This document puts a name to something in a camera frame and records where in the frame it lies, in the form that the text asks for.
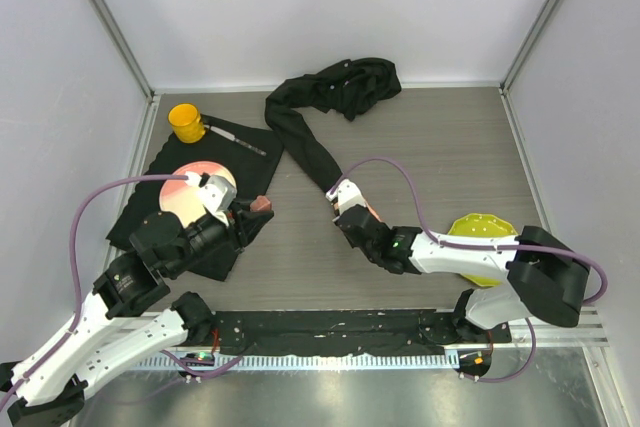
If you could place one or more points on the yellow green plate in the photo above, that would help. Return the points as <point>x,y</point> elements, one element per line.
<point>481,225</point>

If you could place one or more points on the black sleeved shirt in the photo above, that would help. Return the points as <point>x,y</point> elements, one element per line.
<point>346,89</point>

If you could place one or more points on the table knife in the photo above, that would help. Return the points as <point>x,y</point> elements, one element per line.
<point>232,138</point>

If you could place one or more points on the mannequin hand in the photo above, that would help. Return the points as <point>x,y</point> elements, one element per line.
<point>373,211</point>

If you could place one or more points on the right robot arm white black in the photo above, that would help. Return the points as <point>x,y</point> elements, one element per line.
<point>538,275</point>

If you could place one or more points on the yellow cup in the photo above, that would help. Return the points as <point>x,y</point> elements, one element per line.
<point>186,123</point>

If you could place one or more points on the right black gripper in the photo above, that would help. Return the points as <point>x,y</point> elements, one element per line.
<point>351,242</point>

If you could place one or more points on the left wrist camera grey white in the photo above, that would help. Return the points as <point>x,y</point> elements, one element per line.
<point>216,194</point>

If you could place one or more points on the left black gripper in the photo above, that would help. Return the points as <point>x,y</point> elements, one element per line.
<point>245,224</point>

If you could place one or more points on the nail polish bottle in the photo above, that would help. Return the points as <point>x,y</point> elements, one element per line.
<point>261,204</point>

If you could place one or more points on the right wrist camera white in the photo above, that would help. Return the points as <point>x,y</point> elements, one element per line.
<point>344,196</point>

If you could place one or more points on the pink cream plate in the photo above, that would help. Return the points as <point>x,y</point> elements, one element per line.
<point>179,196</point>

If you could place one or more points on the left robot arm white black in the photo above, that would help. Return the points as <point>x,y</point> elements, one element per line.
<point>53,384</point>

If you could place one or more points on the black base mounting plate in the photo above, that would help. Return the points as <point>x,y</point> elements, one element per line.
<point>339,333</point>

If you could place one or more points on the white slotted cable duct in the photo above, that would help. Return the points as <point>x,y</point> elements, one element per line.
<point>448,360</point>

